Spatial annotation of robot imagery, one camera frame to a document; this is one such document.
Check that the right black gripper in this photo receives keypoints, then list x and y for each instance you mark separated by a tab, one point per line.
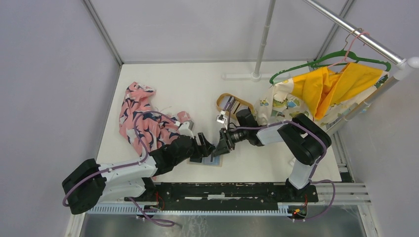
223	147

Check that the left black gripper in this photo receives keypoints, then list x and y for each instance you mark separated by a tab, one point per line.
205	148

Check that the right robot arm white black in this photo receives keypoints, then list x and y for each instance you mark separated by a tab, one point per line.
306	141

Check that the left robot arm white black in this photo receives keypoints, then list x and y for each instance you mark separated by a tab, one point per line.
91	183

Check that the oval wooden card tray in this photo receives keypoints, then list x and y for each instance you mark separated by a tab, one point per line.
241	106

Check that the pink patterned garment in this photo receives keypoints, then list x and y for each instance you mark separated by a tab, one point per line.
153	134

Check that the white rack pole with base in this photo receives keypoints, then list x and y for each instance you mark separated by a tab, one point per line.
256	75

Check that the yellow dinosaur print garment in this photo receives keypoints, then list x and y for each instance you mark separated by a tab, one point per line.
322	95

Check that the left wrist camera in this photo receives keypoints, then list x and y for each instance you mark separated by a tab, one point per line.
186	128

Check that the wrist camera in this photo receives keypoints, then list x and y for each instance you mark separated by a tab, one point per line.
186	128
222	117

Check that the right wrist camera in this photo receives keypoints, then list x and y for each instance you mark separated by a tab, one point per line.
222	117

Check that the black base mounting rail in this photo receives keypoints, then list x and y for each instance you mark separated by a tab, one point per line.
225	196

